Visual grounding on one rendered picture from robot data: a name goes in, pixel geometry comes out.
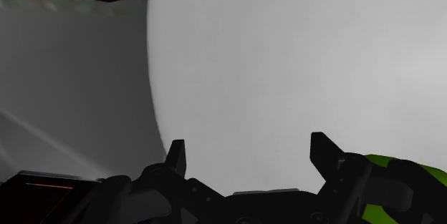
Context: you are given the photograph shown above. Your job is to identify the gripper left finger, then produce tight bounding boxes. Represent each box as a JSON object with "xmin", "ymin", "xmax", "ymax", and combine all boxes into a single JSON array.
[{"xmin": 68, "ymin": 139, "xmax": 227, "ymax": 224}]

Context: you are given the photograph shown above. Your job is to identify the green and black object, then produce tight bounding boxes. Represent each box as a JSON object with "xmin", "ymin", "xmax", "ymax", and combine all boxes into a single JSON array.
[{"xmin": 361, "ymin": 153, "xmax": 447, "ymax": 224}]

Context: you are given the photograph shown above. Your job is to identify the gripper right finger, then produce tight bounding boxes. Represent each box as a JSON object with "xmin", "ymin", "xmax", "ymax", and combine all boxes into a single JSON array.
[{"xmin": 309, "ymin": 131, "xmax": 434, "ymax": 224}]

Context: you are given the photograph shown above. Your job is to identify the black flat box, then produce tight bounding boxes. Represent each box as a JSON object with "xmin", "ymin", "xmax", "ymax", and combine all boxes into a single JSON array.
[{"xmin": 0, "ymin": 170, "xmax": 104, "ymax": 224}]

